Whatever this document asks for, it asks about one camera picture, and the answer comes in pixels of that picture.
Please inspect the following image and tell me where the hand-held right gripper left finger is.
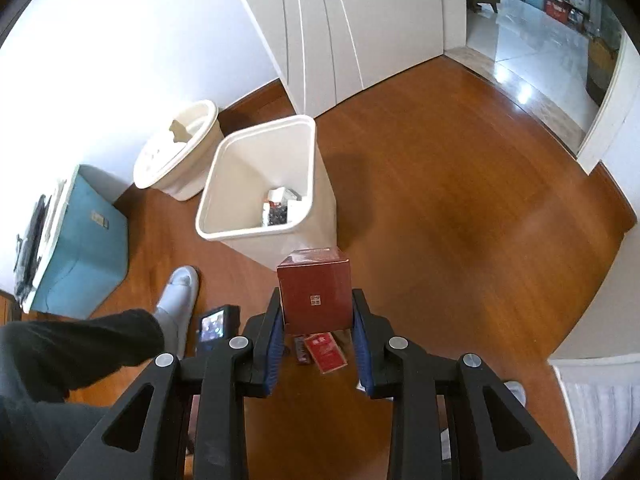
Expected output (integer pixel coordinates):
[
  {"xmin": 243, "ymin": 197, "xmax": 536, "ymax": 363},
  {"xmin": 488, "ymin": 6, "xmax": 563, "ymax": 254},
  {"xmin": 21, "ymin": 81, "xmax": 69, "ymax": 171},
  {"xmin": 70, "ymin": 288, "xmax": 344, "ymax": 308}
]
[{"xmin": 55, "ymin": 287, "xmax": 286, "ymax": 480}]

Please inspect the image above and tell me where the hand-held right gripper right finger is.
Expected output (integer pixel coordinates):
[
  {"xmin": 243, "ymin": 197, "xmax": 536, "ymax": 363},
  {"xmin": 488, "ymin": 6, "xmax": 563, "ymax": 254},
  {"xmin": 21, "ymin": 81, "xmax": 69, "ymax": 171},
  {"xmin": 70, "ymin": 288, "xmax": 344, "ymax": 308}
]
[{"xmin": 351, "ymin": 287, "xmax": 591, "ymax": 480}]

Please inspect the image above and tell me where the red cube box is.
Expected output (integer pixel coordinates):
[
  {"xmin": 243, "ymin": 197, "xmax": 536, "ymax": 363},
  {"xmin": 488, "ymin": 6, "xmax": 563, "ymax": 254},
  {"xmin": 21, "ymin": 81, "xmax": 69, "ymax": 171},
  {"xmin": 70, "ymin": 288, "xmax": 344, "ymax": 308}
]
[{"xmin": 276, "ymin": 247, "xmax": 354, "ymax": 330}]

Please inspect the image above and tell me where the dark mesh wrapper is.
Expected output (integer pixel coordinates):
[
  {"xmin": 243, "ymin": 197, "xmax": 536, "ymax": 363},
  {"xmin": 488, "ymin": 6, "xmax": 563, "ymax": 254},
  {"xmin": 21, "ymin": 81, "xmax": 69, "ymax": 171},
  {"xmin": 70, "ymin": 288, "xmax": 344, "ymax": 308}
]
[{"xmin": 262, "ymin": 202, "xmax": 297, "ymax": 226}]

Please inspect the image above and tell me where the plain white box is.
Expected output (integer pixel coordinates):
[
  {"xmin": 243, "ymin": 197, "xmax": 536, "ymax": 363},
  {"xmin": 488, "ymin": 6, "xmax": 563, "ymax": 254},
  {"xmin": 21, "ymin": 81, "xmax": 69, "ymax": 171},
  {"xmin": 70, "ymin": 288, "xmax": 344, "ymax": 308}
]
[{"xmin": 261, "ymin": 187, "xmax": 302, "ymax": 212}]

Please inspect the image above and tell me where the beige plastic bin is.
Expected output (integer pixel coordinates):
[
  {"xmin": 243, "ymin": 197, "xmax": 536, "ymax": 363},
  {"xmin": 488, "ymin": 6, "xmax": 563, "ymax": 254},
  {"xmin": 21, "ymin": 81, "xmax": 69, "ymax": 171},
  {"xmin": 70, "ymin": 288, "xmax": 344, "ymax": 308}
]
[{"xmin": 195, "ymin": 115, "xmax": 337, "ymax": 269}]

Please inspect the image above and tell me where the dark red slim box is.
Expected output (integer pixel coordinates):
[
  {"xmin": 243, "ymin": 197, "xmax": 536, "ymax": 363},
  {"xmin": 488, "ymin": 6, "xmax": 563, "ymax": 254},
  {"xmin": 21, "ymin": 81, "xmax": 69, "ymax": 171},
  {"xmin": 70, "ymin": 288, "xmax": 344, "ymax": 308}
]
[{"xmin": 293, "ymin": 335, "xmax": 314, "ymax": 366}]

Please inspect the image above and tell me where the red flat packet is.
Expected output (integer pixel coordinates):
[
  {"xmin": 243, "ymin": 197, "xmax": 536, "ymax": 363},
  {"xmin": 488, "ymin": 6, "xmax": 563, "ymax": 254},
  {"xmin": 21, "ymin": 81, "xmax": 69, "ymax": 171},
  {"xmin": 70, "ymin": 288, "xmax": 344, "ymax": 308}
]
[{"xmin": 304, "ymin": 332, "xmax": 349, "ymax": 375}]

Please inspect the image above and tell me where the dark brown box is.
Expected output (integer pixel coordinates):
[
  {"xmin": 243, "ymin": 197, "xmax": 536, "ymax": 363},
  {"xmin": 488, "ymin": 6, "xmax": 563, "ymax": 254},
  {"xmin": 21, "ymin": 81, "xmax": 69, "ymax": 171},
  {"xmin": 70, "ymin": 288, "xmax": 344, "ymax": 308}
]
[{"xmin": 195, "ymin": 304, "xmax": 236, "ymax": 357}]

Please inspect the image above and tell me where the grey slipper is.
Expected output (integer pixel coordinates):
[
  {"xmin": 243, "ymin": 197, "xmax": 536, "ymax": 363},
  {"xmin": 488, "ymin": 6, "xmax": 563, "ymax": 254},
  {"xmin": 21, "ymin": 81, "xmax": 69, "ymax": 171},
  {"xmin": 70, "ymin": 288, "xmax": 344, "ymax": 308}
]
[
  {"xmin": 154, "ymin": 265, "xmax": 201, "ymax": 361},
  {"xmin": 502, "ymin": 381, "xmax": 528, "ymax": 407}
]

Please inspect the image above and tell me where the beige mop bucket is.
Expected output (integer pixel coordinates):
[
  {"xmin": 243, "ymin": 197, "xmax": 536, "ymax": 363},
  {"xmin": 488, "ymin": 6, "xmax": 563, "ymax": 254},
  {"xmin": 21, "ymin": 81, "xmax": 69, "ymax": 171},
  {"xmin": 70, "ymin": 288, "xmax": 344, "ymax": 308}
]
[{"xmin": 132, "ymin": 100, "xmax": 224, "ymax": 202}]

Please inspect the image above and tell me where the teal storage box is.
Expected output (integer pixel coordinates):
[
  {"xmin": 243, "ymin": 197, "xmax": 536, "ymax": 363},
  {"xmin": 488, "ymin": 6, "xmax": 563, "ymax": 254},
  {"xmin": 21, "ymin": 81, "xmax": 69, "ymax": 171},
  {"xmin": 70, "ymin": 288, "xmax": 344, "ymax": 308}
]
[{"xmin": 22, "ymin": 164, "xmax": 130, "ymax": 319}]

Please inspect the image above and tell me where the person's left leg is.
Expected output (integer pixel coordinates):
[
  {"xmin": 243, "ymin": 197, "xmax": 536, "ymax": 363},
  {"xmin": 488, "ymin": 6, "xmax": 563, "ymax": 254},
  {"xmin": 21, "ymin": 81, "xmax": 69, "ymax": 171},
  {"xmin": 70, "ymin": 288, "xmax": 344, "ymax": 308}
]
[{"xmin": 0, "ymin": 309, "xmax": 167, "ymax": 480}]

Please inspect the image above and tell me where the grey quilted bedding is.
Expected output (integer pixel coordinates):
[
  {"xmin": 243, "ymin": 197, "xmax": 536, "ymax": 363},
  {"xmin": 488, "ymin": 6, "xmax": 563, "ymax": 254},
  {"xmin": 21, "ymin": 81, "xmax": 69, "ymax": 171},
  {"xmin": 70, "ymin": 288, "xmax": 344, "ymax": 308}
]
[{"xmin": 551, "ymin": 354, "xmax": 635, "ymax": 480}]

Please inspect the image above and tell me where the white door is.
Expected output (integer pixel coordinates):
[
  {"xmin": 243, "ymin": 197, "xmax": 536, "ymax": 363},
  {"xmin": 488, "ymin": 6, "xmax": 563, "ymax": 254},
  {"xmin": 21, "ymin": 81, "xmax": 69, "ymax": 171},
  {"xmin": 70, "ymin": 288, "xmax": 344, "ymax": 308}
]
[{"xmin": 224, "ymin": 0, "xmax": 469, "ymax": 117}]

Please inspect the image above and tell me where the red crate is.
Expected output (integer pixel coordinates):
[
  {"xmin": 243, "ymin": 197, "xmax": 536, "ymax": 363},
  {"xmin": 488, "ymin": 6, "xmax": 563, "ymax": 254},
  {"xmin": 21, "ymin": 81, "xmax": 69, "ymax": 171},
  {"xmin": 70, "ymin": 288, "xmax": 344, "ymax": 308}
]
[{"xmin": 542, "ymin": 0, "xmax": 571, "ymax": 24}]

